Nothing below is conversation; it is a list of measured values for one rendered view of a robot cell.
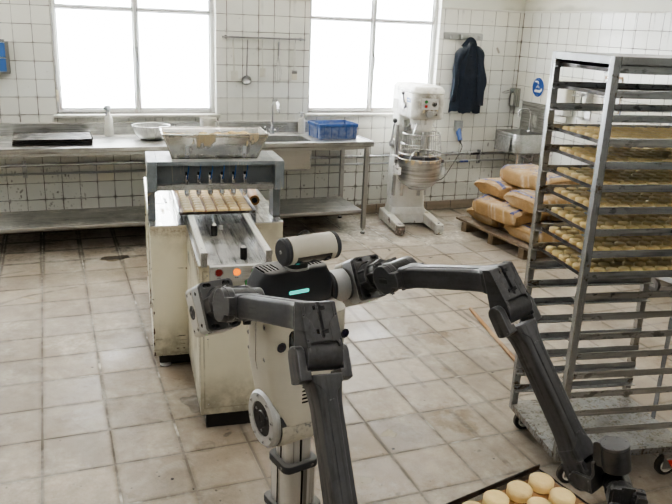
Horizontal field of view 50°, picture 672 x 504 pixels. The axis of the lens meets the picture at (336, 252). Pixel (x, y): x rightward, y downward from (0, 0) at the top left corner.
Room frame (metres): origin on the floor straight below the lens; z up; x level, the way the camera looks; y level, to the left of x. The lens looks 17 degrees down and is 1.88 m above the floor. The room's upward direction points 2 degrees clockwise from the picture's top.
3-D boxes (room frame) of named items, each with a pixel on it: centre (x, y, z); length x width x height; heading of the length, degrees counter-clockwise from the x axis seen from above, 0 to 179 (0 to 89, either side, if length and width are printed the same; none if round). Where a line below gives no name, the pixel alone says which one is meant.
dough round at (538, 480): (1.26, -0.43, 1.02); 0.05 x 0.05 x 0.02
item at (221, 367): (3.43, 0.55, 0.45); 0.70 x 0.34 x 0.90; 16
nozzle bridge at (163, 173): (3.92, 0.69, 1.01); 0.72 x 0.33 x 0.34; 106
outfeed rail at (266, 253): (4.07, 0.58, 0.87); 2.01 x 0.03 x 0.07; 16
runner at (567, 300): (3.23, -1.21, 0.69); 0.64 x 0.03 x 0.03; 102
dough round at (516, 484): (1.23, -0.38, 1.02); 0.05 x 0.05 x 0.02
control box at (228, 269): (3.09, 0.45, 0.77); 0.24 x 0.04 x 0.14; 106
